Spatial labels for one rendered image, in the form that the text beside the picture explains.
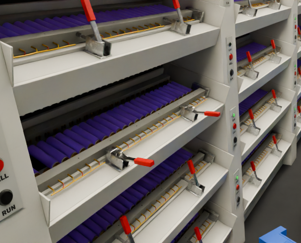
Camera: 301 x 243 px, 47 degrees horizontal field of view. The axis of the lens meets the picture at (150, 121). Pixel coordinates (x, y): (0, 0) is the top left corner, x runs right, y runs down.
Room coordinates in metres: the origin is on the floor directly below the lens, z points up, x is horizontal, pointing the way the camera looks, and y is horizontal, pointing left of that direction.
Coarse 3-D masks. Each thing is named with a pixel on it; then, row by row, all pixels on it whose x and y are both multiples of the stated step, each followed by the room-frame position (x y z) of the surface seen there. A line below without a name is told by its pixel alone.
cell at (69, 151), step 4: (48, 140) 0.59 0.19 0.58; (52, 140) 0.59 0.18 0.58; (56, 140) 0.59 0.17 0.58; (52, 144) 0.58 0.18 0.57; (56, 144) 0.58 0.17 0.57; (60, 144) 0.58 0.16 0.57; (64, 144) 0.58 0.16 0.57; (56, 148) 0.57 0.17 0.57; (60, 148) 0.57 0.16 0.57; (64, 148) 0.57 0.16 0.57; (68, 148) 0.57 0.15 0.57; (64, 152) 0.56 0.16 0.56; (68, 152) 0.56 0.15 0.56; (72, 152) 0.56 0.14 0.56; (76, 152) 0.57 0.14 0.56; (68, 156) 0.56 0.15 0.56
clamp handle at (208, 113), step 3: (192, 108) 0.77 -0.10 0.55; (192, 111) 0.77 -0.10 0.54; (195, 111) 0.77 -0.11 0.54; (198, 111) 0.77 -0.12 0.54; (201, 111) 0.76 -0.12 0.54; (207, 111) 0.75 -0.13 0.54; (210, 111) 0.75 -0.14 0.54; (213, 111) 0.75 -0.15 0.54; (204, 114) 0.75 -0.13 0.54; (207, 114) 0.74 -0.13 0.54; (210, 114) 0.74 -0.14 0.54; (213, 114) 0.74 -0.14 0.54; (216, 114) 0.73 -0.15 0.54; (219, 114) 0.73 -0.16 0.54
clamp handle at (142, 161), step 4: (120, 152) 0.56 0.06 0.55; (120, 156) 0.56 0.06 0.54; (124, 156) 0.56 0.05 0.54; (124, 160) 0.55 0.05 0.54; (128, 160) 0.55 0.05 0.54; (132, 160) 0.54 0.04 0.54; (136, 160) 0.53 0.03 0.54; (140, 160) 0.53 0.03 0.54; (144, 160) 0.53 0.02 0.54; (148, 160) 0.53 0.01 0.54; (152, 160) 0.53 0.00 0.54; (140, 164) 0.53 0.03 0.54; (144, 164) 0.52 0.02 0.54; (148, 164) 0.52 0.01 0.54; (152, 164) 0.52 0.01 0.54
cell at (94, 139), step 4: (72, 128) 0.64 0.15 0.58; (76, 128) 0.64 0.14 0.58; (80, 128) 0.64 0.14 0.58; (76, 132) 0.63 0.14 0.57; (80, 132) 0.63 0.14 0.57; (84, 132) 0.63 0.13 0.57; (88, 132) 0.63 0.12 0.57; (84, 136) 0.62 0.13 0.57; (88, 136) 0.62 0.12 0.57; (92, 136) 0.61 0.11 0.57; (92, 140) 0.61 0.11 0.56; (96, 140) 0.61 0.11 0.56
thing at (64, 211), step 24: (192, 72) 0.95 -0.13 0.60; (96, 96) 0.75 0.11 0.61; (216, 96) 0.91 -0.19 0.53; (24, 120) 0.60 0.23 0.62; (216, 120) 0.88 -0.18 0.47; (144, 144) 0.65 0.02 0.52; (168, 144) 0.66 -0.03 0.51; (96, 168) 0.55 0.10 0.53; (144, 168) 0.61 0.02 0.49; (72, 192) 0.49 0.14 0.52; (96, 192) 0.49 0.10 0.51; (120, 192) 0.55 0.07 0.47; (48, 216) 0.41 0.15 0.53; (72, 216) 0.45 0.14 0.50
